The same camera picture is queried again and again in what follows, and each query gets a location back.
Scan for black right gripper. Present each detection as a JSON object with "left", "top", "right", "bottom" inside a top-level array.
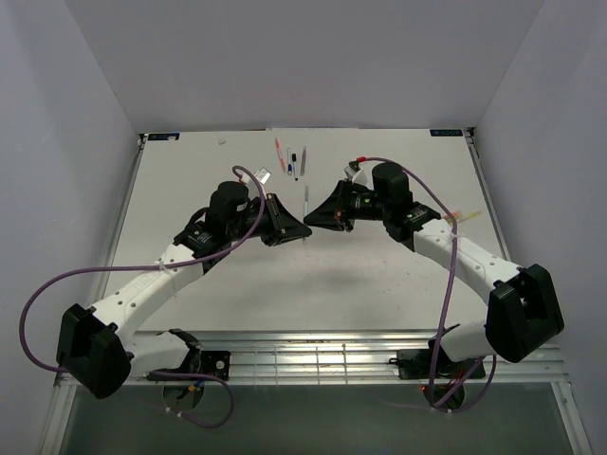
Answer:
[{"left": 303, "top": 178, "right": 390, "bottom": 233}]

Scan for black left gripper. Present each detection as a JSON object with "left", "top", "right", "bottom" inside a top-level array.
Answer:
[{"left": 229, "top": 193, "right": 312, "bottom": 247}]

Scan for green gel pen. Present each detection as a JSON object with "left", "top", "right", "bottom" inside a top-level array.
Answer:
[{"left": 303, "top": 183, "right": 309, "bottom": 245}]

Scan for yellow gel pen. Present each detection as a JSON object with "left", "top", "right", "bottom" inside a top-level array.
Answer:
[{"left": 457, "top": 210, "right": 483, "bottom": 222}]

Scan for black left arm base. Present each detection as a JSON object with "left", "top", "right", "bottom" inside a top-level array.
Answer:
[{"left": 146, "top": 350, "right": 231, "bottom": 381}]

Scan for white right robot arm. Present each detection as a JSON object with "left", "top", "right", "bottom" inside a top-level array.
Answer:
[{"left": 303, "top": 159, "right": 564, "bottom": 377}]

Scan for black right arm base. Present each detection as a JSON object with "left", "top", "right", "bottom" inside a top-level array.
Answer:
[{"left": 388, "top": 348, "right": 475, "bottom": 379}]

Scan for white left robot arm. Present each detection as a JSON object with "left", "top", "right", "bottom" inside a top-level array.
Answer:
[{"left": 57, "top": 181, "right": 312, "bottom": 399}]

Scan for purple gel pen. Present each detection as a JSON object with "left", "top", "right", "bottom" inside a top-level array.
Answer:
[{"left": 300, "top": 146, "right": 307, "bottom": 177}]

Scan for blue gel pen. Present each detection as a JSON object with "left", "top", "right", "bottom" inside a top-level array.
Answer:
[{"left": 286, "top": 148, "right": 293, "bottom": 175}]

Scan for black gel pen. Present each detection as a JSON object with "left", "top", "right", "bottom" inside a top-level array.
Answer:
[{"left": 290, "top": 153, "right": 299, "bottom": 181}]

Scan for red gel pen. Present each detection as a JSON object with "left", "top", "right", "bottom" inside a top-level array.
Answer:
[{"left": 274, "top": 137, "right": 287, "bottom": 173}]

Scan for orange highlighter pen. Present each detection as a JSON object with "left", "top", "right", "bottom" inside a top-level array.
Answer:
[{"left": 443, "top": 210, "right": 464, "bottom": 224}]

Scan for right blue corner label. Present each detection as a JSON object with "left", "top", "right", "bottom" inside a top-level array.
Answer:
[{"left": 430, "top": 129, "right": 464, "bottom": 137}]

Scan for blue corner label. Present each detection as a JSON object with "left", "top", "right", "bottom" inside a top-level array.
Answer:
[
  {"left": 430, "top": 129, "right": 464, "bottom": 137},
  {"left": 147, "top": 133, "right": 180, "bottom": 141}
]

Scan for left blue corner label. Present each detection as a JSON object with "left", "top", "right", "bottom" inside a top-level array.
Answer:
[{"left": 147, "top": 133, "right": 180, "bottom": 141}]

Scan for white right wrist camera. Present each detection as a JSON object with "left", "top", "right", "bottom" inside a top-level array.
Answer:
[{"left": 344, "top": 157, "right": 368, "bottom": 187}]

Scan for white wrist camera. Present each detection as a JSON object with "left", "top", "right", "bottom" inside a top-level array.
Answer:
[
  {"left": 254, "top": 167, "right": 271, "bottom": 185},
  {"left": 344, "top": 157, "right": 368, "bottom": 187}
]

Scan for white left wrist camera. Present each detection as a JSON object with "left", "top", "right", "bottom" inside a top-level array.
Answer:
[{"left": 254, "top": 167, "right": 271, "bottom": 185}]

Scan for aluminium front frame rails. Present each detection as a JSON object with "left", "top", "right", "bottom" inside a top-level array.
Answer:
[{"left": 125, "top": 330, "right": 569, "bottom": 387}]

